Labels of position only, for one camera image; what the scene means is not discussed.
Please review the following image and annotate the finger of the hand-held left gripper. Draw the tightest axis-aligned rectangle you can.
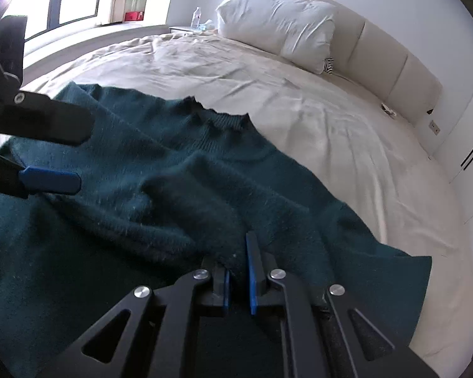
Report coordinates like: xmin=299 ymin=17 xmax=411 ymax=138
xmin=0 ymin=147 xmax=82 ymax=200
xmin=0 ymin=90 xmax=96 ymax=146

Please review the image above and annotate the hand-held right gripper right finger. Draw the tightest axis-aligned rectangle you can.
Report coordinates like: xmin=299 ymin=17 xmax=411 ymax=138
xmin=245 ymin=232 xmax=440 ymax=378

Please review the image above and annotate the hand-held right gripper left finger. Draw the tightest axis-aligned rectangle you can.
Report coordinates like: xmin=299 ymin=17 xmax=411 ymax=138
xmin=37 ymin=259 xmax=232 ymax=378

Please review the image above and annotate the dark green towel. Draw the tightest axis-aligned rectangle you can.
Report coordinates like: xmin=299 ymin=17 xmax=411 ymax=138
xmin=0 ymin=82 xmax=433 ymax=378

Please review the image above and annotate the white window bench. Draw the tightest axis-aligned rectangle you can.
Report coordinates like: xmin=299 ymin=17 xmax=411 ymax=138
xmin=20 ymin=21 xmax=175 ymax=85

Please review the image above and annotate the white nightstand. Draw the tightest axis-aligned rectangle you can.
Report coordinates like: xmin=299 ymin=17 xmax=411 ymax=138
xmin=169 ymin=26 xmax=218 ymax=36

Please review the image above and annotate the bed with beige sheet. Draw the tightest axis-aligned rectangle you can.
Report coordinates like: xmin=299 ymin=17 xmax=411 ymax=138
xmin=0 ymin=32 xmax=473 ymax=365

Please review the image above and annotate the white wardrobe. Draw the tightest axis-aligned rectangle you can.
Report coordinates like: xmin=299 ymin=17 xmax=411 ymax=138
xmin=433 ymin=87 xmax=473 ymax=280

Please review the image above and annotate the white pillow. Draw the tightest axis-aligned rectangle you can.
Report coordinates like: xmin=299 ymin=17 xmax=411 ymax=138
xmin=215 ymin=0 xmax=337 ymax=75

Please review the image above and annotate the beige padded headboard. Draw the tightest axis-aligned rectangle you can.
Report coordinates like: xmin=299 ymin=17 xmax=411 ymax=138
xmin=254 ymin=0 xmax=444 ymax=127

